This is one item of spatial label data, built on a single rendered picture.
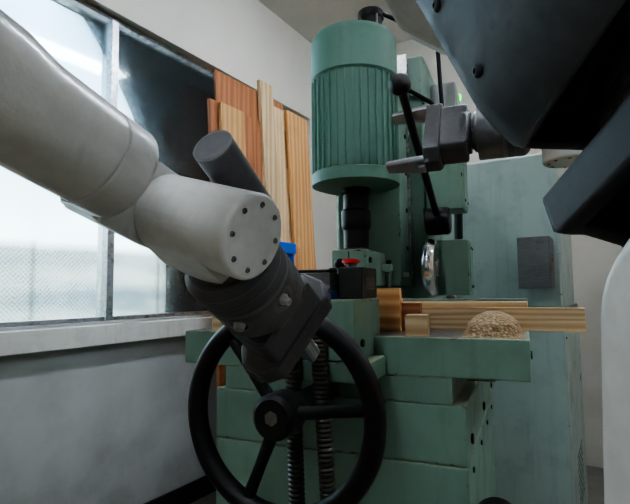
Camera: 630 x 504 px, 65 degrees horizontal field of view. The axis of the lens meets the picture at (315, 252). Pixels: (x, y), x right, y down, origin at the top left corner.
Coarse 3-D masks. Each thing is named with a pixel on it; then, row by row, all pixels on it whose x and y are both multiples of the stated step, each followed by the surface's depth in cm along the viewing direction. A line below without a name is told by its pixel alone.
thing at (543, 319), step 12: (432, 312) 91; (444, 312) 90; (456, 312) 89; (468, 312) 88; (480, 312) 88; (504, 312) 86; (516, 312) 85; (528, 312) 85; (540, 312) 84; (552, 312) 83; (564, 312) 82; (576, 312) 82; (432, 324) 91; (444, 324) 90; (456, 324) 89; (528, 324) 84; (540, 324) 84; (552, 324) 83; (564, 324) 82; (576, 324) 82
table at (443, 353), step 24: (192, 336) 93; (384, 336) 78; (408, 336) 77; (432, 336) 77; (456, 336) 76; (528, 336) 76; (192, 360) 92; (384, 360) 77; (408, 360) 77; (432, 360) 75; (456, 360) 74; (480, 360) 73; (504, 360) 71; (528, 360) 70
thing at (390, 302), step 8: (384, 288) 88; (392, 288) 87; (400, 288) 88; (384, 296) 88; (392, 296) 87; (400, 296) 87; (384, 304) 88; (392, 304) 87; (400, 304) 87; (384, 312) 87; (392, 312) 87; (400, 312) 87; (384, 320) 87; (392, 320) 87; (400, 320) 87; (384, 328) 87; (392, 328) 87; (400, 328) 86
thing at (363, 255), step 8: (336, 256) 95; (344, 256) 94; (352, 256) 94; (360, 256) 93; (368, 256) 94; (376, 256) 99; (384, 256) 105; (360, 264) 93; (368, 264) 94; (376, 264) 99; (376, 272) 98; (384, 272) 104; (376, 280) 98; (384, 280) 104
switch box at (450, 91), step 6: (444, 84) 121; (450, 84) 120; (432, 90) 122; (438, 90) 122; (444, 90) 121; (450, 90) 120; (456, 90) 121; (432, 96) 122; (438, 96) 121; (444, 96) 121; (450, 96) 120; (456, 96) 120; (438, 102) 121; (444, 102) 121; (450, 102) 120; (456, 102) 120
